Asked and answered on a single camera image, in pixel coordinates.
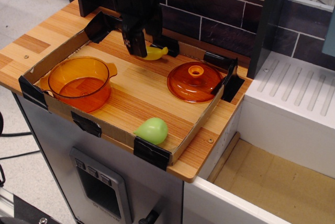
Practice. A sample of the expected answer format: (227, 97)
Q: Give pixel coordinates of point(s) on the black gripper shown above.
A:
(139, 15)

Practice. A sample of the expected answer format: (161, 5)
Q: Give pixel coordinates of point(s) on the yellow plastic banana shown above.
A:
(154, 53)

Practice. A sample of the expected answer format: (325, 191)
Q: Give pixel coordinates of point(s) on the orange transparent pot lid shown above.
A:
(194, 82)

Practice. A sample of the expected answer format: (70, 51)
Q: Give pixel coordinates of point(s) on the orange transparent pot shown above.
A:
(81, 82)

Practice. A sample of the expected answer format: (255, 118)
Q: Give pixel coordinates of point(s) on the green plastic pear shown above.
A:
(153, 130)

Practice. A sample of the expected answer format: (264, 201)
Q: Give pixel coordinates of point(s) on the grey toy oven front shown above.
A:
(101, 182)

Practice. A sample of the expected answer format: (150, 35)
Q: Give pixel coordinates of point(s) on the black oven knob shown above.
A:
(151, 218)

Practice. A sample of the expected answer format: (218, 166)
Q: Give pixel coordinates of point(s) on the white toy sink unit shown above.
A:
(275, 162)

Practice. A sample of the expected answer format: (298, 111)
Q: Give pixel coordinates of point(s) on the dark grey vertical post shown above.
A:
(265, 36)

